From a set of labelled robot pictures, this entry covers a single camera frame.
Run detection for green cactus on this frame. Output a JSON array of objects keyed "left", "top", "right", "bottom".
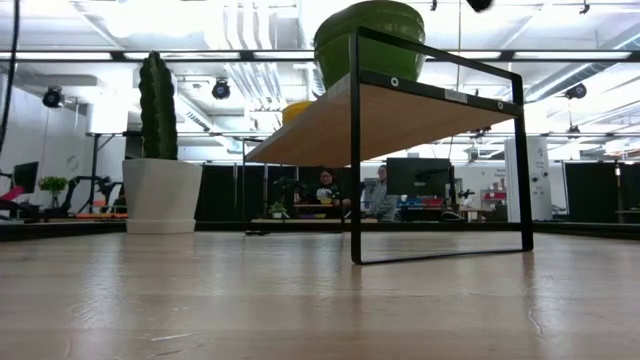
[{"left": 138, "top": 50, "right": 179, "bottom": 161}]

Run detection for wooden shelf, black metal frame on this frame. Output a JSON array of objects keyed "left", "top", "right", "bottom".
[{"left": 242, "top": 25, "right": 535, "bottom": 266}]

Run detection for person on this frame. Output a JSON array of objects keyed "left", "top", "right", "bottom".
[
  {"left": 369, "top": 164, "right": 400, "bottom": 222},
  {"left": 314, "top": 168, "right": 351, "bottom": 220}
]

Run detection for white column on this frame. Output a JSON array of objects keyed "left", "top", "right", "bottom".
[{"left": 503, "top": 135, "right": 554, "bottom": 223}]

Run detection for black overhead beam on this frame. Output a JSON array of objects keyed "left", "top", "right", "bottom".
[{"left": 0, "top": 49, "right": 640, "bottom": 63}]

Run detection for black partition curtain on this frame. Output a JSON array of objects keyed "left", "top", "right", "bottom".
[
  {"left": 563, "top": 160, "right": 640, "bottom": 224},
  {"left": 194, "top": 162, "right": 266, "bottom": 223}
]

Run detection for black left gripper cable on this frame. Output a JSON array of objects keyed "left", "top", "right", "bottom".
[{"left": 0, "top": 0, "right": 21, "bottom": 154}]

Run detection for black computer monitor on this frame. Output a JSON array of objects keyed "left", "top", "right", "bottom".
[
  {"left": 12, "top": 160, "right": 40, "bottom": 195},
  {"left": 385, "top": 157, "right": 454, "bottom": 197}
]

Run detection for yellow plastic mini bowl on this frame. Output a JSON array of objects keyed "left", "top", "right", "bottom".
[
  {"left": 281, "top": 100, "right": 315, "bottom": 126},
  {"left": 313, "top": 0, "right": 427, "bottom": 90}
]

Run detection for black metal table frame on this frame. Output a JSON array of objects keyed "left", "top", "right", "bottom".
[{"left": 0, "top": 219, "right": 640, "bottom": 242}]

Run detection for leafy green potted plant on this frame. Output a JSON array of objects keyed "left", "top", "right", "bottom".
[{"left": 38, "top": 175, "right": 69, "bottom": 209}]

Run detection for white hexagonal plant pot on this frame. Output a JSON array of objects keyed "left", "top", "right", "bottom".
[{"left": 121, "top": 158, "right": 204, "bottom": 235}]

